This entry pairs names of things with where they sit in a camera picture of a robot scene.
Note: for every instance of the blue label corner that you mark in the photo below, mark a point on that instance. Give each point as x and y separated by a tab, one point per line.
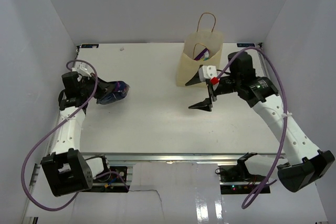
89	46
245	45

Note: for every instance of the beige paper bag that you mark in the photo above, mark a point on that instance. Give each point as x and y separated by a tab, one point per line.
194	43

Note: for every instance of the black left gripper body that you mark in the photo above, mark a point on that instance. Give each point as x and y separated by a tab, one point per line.
100	90

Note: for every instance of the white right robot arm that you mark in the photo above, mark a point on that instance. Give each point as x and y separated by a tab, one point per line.
303	163

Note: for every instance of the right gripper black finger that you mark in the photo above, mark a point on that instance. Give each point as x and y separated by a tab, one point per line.
196	79
205	105

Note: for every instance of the blue label left corner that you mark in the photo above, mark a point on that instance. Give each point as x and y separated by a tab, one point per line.
89	46

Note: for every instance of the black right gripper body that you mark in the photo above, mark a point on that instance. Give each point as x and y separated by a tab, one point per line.
228	85

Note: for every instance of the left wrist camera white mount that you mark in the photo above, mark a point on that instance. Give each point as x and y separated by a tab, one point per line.
81	68

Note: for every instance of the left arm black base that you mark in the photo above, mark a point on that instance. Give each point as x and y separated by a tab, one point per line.
111	183

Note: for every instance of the dark blue Kroks chip bag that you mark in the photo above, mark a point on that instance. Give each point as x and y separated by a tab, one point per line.
118	90

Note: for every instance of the green yellow Fox's candy bag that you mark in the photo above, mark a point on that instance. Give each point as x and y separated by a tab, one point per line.
205	56

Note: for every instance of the purple snack pouch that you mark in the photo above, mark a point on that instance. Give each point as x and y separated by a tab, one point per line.
200	55

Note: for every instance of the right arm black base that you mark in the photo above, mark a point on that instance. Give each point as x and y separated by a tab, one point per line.
236	179

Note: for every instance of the blue label right corner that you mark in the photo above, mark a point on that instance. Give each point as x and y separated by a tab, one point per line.
245	45

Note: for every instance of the aluminium table front rail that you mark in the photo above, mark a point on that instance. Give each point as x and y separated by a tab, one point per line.
173	157

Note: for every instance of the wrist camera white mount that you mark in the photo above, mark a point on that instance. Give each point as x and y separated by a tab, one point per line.
81	68
208	73

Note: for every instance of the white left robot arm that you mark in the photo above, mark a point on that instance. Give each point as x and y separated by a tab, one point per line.
65	168

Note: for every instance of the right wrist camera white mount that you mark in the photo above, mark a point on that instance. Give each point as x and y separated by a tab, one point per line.
208	73

